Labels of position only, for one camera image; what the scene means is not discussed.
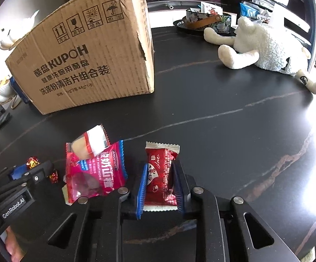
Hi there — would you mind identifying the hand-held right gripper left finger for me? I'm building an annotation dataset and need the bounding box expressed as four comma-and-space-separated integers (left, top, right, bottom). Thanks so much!
22, 163, 149, 262

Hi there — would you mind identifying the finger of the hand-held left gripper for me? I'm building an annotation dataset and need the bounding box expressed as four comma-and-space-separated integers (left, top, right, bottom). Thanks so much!
0, 160, 54, 197
0, 164, 29, 188

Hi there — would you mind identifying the blue white packet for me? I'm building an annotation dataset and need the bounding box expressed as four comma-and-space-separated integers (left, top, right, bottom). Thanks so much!
239, 3, 258, 20

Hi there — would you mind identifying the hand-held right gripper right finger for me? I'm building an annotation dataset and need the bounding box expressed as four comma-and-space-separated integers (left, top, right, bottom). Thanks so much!
173, 159, 305, 262

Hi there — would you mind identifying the white plush sheep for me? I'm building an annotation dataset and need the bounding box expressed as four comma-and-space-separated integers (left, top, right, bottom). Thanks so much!
204, 16, 316, 95

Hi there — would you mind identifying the brown cardboard box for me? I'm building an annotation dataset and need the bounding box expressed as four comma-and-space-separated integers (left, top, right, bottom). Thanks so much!
5, 0, 155, 115

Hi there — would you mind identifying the white two-tier bowl stand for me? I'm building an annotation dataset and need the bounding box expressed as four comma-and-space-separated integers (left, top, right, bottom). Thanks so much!
0, 9, 40, 110

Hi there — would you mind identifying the red white clear packet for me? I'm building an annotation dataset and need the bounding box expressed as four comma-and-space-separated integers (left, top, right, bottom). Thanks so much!
67, 125, 110, 159

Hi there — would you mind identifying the red snack packet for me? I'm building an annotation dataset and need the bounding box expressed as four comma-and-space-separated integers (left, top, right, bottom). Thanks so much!
143, 141, 180, 212

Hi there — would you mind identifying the person's left hand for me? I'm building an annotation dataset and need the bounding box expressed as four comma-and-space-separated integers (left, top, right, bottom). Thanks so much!
0, 225, 21, 261

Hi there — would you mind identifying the pink snack packet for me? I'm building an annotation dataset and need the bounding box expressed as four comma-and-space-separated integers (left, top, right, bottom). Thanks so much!
65, 140, 129, 204

